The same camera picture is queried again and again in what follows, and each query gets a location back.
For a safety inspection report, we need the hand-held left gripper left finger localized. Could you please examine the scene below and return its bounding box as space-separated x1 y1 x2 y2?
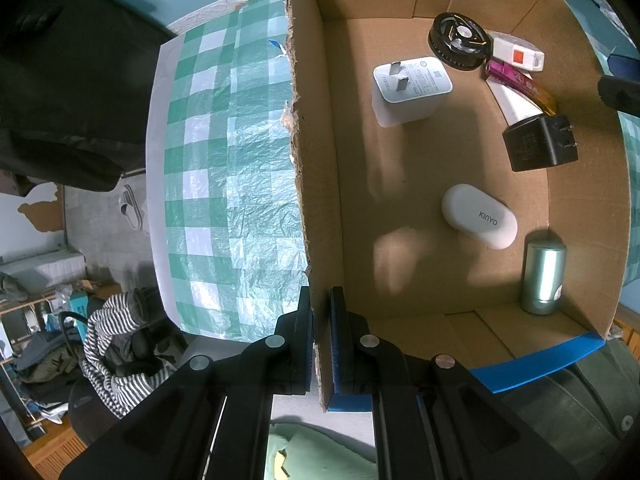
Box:
60 286 315 480

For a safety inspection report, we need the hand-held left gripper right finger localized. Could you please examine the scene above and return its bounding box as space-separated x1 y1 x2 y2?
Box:
327 286 583 480

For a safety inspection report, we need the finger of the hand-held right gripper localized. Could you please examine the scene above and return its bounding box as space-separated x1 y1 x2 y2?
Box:
597 52 640 113

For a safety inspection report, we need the magenta and yellow lighter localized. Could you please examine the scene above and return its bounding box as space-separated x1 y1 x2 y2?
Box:
482 58 558 116

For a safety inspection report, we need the black power adapter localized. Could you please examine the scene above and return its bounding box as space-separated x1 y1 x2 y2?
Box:
501 114 581 173

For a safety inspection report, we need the white plastic piece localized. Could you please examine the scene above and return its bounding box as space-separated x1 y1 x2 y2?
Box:
486 80 543 127

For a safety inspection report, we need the white octagonal plug adapter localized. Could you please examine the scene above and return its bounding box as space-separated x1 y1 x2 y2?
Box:
487 31 546 72

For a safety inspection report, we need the black round fan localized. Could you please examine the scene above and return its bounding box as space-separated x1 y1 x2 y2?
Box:
427 11 490 72

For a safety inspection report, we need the white oval power bank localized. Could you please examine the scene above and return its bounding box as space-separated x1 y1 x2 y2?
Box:
441 184 518 251

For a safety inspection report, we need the green metal cylinder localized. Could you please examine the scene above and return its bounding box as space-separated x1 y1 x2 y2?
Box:
520 241 568 316

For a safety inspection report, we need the blue cardboard box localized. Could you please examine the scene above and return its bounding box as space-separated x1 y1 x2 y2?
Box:
285 0 631 413

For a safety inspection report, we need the white cube charger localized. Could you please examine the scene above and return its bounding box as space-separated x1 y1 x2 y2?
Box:
371 56 454 129

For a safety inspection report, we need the striped cloth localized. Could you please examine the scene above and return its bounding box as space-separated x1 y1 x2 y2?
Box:
80 287 176 421

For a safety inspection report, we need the green checkered plastic tablecloth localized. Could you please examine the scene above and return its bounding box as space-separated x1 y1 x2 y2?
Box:
162 0 640 343

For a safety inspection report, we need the white slipper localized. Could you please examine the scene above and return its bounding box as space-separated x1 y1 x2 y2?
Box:
118 184 151 233

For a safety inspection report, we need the black office chair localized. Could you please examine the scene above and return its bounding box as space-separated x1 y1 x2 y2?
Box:
60 312 191 446

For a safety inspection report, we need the teal box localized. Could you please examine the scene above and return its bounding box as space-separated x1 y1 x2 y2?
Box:
67 292 91 321

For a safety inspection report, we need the white storage box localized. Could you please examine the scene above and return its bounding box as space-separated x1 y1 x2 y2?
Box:
0 247 86 296

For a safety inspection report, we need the wooden shelf rack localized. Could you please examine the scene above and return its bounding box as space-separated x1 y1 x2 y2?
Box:
0 292 71 441

